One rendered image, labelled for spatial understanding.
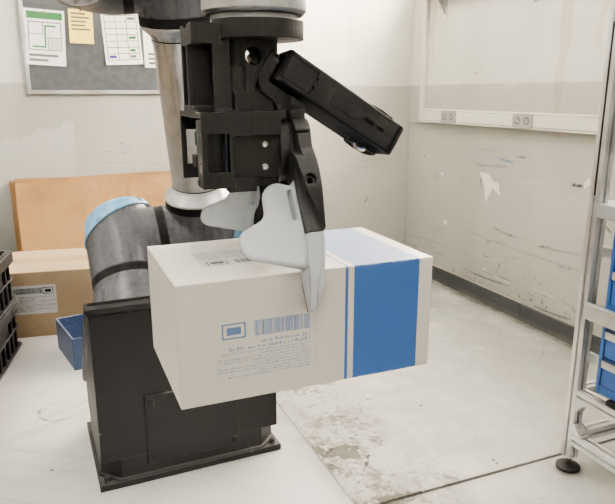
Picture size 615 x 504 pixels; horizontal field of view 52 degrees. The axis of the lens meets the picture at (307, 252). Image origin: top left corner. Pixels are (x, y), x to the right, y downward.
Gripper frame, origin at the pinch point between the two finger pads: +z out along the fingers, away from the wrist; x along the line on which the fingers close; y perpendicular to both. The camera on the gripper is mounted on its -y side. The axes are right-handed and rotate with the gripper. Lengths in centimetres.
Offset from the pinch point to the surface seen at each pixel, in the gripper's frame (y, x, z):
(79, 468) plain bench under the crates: 17, -47, 41
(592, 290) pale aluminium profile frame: -141, -97, 47
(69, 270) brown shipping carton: 15, -107, 25
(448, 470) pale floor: -100, -112, 112
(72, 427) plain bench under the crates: 18, -60, 41
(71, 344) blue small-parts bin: 16, -85, 35
